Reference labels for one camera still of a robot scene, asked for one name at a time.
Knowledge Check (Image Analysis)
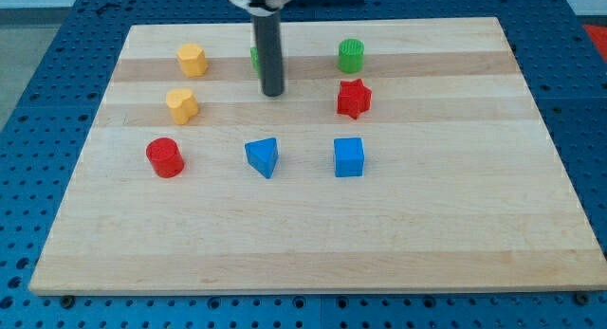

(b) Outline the blue triangle block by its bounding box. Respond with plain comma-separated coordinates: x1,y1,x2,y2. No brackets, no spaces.
245,137,279,179

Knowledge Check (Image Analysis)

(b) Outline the green block behind rod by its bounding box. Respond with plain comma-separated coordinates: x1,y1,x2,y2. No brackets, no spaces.
249,46,261,77

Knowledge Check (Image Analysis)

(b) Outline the yellow hexagon block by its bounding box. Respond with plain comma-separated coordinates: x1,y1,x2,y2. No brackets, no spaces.
176,43,209,78

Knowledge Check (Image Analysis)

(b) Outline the wooden board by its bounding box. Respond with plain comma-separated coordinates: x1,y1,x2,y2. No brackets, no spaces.
29,17,606,296

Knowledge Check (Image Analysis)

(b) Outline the red object at right edge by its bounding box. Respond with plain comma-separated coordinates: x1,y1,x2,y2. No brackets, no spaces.
583,25,607,61

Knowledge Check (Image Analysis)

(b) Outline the red star block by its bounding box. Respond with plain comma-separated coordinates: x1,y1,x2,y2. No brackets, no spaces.
336,79,372,119

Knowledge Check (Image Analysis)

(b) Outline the yellow heart block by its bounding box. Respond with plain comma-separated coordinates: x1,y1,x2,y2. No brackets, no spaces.
165,88,199,125

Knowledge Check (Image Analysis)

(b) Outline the blue cube block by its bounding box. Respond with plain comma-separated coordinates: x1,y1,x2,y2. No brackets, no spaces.
334,137,365,177

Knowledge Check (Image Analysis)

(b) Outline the red cylinder block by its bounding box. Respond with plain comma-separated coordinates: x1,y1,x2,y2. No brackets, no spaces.
145,137,185,178

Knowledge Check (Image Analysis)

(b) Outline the green cylinder block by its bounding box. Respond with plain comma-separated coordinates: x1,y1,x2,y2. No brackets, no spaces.
338,38,364,73

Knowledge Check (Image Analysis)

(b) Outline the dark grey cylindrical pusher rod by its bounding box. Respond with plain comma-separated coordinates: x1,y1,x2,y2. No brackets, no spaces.
252,11,285,97

